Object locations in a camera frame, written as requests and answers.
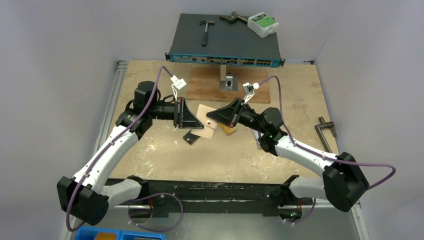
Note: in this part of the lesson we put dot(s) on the tan leather card holder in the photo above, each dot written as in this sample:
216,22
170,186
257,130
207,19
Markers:
209,125

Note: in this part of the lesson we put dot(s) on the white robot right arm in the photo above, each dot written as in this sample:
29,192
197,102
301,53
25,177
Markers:
340,179

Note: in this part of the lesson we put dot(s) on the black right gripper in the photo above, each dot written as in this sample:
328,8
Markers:
237,111

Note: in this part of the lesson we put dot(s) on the metal door handle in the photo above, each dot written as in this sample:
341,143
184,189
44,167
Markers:
321,129

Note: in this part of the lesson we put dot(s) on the gold credit card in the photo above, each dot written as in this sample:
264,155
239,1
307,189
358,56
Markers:
227,130

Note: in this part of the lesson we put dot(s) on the small hammer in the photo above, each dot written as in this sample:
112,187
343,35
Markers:
206,24

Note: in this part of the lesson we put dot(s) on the brown plywood board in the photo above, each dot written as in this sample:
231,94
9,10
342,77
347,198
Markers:
204,82

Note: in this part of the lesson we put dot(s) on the blue plastic bin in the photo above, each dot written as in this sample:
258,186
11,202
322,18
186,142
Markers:
97,233

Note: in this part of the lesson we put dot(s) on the blue network switch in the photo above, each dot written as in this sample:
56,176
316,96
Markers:
227,44

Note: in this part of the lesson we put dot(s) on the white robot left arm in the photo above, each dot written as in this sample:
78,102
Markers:
86,195

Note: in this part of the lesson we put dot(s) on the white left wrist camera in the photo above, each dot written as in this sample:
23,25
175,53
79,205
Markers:
177,85

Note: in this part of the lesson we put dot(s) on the metal stand base bracket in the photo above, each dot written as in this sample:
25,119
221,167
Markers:
228,82

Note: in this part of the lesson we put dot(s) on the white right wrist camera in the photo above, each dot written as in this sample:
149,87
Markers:
249,90

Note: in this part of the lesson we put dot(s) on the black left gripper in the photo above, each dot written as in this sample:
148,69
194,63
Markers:
182,117

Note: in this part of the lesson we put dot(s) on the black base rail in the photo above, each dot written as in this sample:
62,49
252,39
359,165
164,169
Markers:
202,197

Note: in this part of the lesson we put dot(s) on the dark pliers tool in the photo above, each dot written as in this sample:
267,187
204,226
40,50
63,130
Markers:
234,17

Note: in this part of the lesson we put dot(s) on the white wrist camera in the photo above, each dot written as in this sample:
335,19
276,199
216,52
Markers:
249,90
177,85

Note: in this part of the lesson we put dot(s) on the white green box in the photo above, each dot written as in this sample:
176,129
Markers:
262,24

